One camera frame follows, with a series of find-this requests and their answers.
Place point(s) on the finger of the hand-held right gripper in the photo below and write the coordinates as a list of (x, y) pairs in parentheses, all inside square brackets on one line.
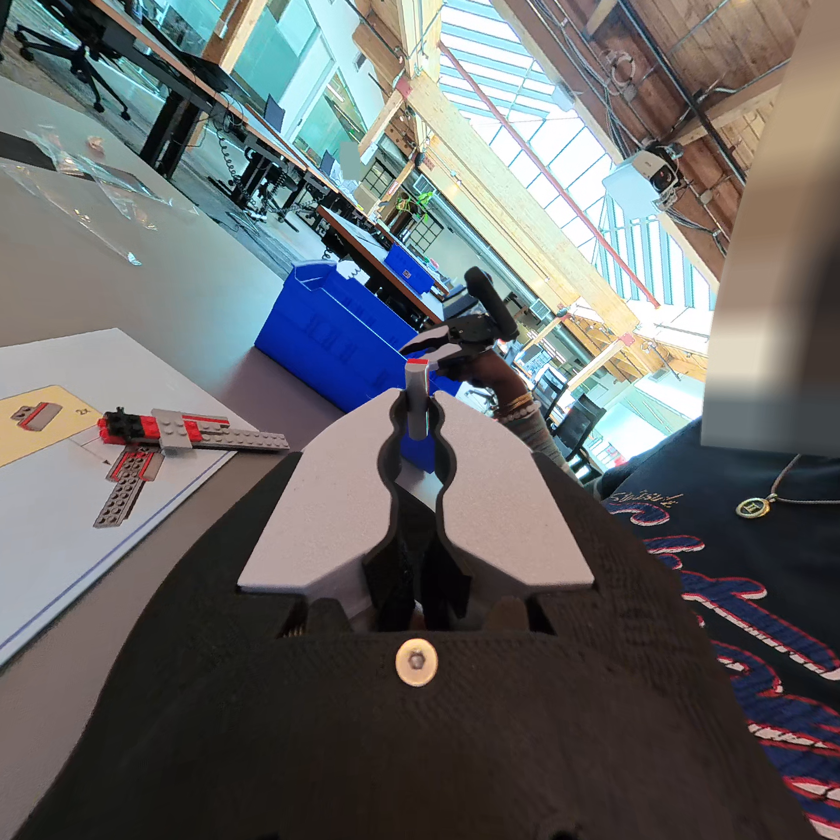
[(423, 341), (443, 364)]

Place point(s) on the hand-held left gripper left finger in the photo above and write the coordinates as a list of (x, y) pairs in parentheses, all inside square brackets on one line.
[(321, 512)]

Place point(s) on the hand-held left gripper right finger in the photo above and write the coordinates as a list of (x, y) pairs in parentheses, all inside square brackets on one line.
[(512, 518)]

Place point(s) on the grey lego piece red tip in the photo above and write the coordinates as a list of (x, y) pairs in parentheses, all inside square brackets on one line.
[(417, 397)]

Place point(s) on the large blue plastic bin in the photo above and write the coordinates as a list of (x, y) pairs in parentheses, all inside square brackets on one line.
[(321, 334)]

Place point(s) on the person's right forearm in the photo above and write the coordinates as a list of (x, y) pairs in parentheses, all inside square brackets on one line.
[(541, 439)]

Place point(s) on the small blue plastic bin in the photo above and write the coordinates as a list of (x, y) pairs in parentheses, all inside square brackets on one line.
[(408, 269)]

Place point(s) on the grey red lego model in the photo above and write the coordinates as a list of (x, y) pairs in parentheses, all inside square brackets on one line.
[(177, 430)]

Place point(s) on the person's right hand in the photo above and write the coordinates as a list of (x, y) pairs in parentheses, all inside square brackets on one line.
[(492, 377)]

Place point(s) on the short wooden desk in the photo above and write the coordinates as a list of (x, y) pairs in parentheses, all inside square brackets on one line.
[(367, 243)]

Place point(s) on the green plant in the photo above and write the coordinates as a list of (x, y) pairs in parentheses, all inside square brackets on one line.
[(417, 207)]

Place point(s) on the red ceiling pipe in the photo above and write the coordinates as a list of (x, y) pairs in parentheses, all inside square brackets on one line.
[(544, 170)]

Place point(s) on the dark laptop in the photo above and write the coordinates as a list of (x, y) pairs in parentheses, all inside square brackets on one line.
[(327, 163), (274, 113)]

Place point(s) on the dark printed sweater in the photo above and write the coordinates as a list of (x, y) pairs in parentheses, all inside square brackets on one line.
[(754, 590)]

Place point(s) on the white instruction booklet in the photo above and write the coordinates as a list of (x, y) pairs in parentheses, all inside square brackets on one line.
[(65, 525)]

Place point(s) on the clear plastic bag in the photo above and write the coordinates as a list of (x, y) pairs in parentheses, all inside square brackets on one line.
[(124, 180), (72, 210)]

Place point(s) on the long wooden desk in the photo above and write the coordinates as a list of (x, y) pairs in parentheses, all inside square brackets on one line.
[(197, 72)]

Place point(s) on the black office chair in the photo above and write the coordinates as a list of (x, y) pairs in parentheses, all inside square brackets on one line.
[(72, 46)]

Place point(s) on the white ceiling camera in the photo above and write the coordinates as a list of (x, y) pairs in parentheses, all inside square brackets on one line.
[(640, 180)]

